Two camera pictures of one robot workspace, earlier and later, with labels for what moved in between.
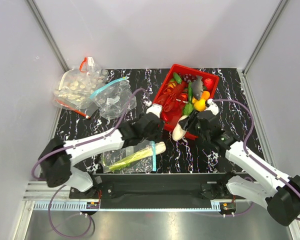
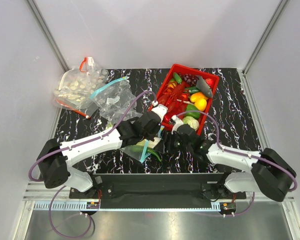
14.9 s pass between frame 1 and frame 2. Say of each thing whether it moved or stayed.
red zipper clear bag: stayed
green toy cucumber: stayed
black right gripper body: moved
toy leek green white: moved
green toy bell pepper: stayed
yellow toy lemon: stayed
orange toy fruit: moved
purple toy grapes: stayed
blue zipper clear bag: moved
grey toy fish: moved
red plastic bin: stayed
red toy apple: stayed
